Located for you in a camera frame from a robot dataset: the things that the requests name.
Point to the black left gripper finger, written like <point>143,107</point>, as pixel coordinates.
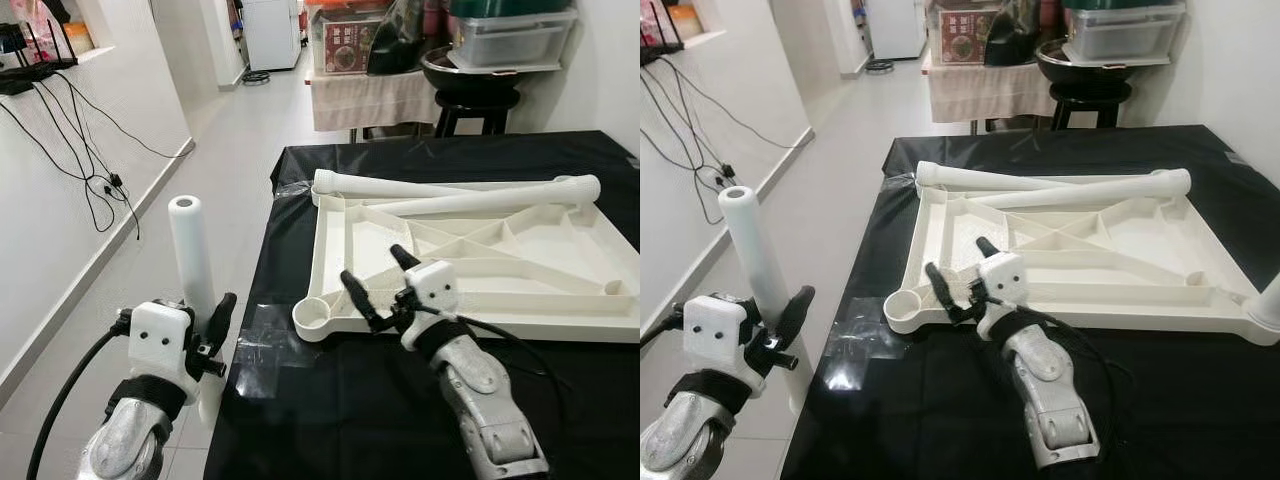
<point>222,315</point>
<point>797,312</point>

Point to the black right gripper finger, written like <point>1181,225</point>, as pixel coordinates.
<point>942,290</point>
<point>989,248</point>
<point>403,256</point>
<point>360,298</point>

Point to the white plastic children table top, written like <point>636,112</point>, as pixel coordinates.
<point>560,290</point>
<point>1150,280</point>

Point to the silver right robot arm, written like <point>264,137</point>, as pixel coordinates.
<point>1045,390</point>
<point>485,400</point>

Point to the clear tape piece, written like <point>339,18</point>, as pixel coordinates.
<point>1237,157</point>
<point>855,345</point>
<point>265,345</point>

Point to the black table cloth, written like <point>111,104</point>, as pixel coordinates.
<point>400,420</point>
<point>950,420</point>

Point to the clear plastic wrap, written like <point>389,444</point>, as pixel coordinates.
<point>290,190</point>
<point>900,183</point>

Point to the pink cloth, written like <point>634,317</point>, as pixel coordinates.
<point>365,100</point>
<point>980,95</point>

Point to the black metal bowl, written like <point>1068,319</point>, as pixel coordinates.
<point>470,78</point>
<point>1085,68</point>

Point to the black bag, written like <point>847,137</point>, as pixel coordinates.
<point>1015,35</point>
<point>400,40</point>

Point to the printed cardboard box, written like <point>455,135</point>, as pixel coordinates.
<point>345,40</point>
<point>960,35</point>

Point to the clear plastic storage box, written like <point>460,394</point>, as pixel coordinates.
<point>510,42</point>
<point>1125,35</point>

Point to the white fridge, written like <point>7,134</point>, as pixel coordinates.
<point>895,25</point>
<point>270,30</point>

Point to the orange plastic jar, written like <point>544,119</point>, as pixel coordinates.
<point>685,22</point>
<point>78,38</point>

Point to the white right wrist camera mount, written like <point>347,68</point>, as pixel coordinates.
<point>432,285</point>
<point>1003,280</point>

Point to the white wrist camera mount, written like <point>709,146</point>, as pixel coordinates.
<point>1003,280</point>
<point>160,340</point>
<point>715,330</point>
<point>432,285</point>

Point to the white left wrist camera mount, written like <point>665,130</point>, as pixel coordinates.
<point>160,340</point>
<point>715,330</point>

